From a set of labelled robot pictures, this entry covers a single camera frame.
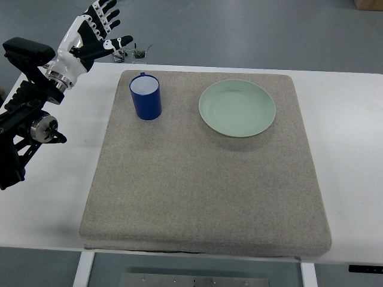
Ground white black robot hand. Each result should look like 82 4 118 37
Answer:
46 1 133 90

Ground blue mug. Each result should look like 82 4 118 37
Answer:
129 72 162 120

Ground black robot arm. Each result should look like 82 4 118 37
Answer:
1 37 67 190

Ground green plate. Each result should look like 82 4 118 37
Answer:
199 79 276 138

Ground grey cushion mat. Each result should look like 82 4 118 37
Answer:
80 71 332 258

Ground white table leg left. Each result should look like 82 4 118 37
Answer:
72 251 95 287

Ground white table leg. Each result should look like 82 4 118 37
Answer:
300 262 318 287
72 251 95 287

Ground cardboard box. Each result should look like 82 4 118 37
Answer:
354 0 383 11

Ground white table leg right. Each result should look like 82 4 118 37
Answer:
300 262 318 287

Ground black table control panel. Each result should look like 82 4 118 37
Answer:
348 265 383 274

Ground electronic parts with wires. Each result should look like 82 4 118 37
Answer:
112 44 152 63

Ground metal base plate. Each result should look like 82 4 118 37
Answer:
119 273 270 287

